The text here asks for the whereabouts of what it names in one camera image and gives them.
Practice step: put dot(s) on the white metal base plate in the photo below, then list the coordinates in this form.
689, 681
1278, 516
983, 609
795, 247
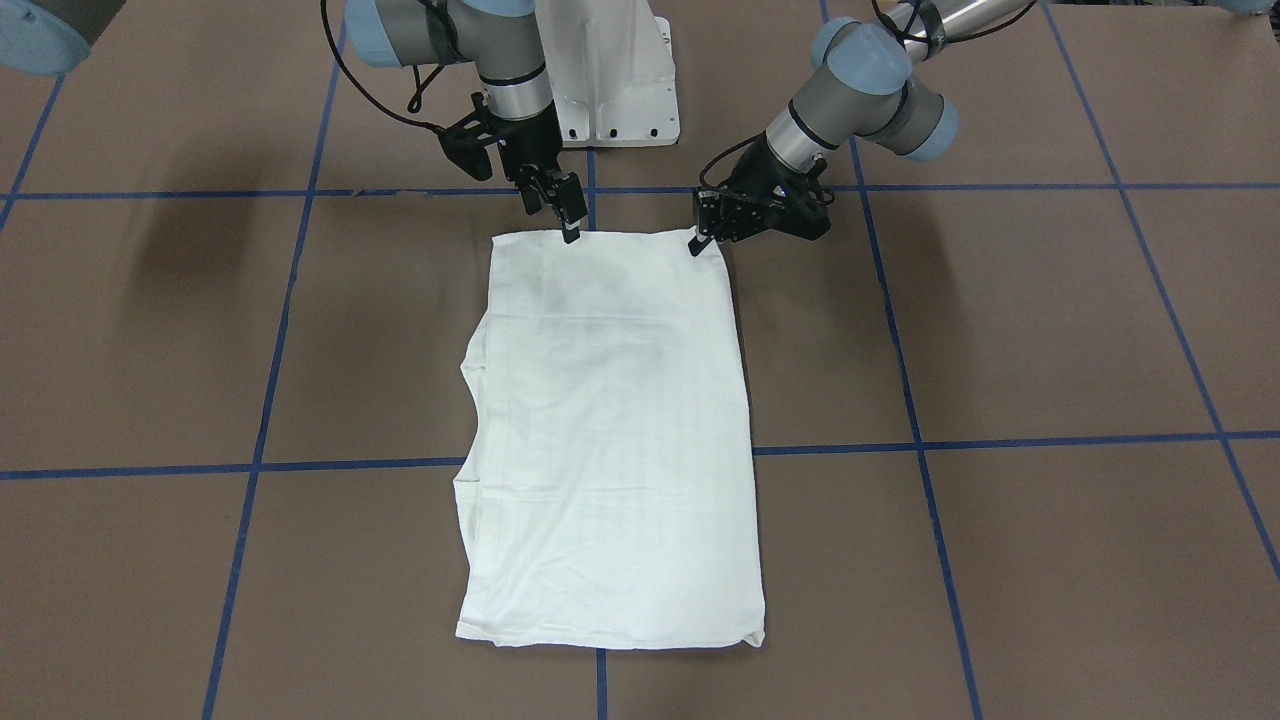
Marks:
612, 72

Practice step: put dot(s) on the white printed t-shirt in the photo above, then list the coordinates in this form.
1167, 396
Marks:
608, 499

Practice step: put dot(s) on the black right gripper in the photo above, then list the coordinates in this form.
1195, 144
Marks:
531, 145

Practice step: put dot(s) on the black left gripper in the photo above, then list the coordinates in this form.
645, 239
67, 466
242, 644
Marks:
757, 175

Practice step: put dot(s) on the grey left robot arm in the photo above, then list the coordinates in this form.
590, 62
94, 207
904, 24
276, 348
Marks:
1008, 96

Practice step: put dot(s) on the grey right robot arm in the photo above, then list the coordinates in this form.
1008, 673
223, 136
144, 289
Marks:
171, 68

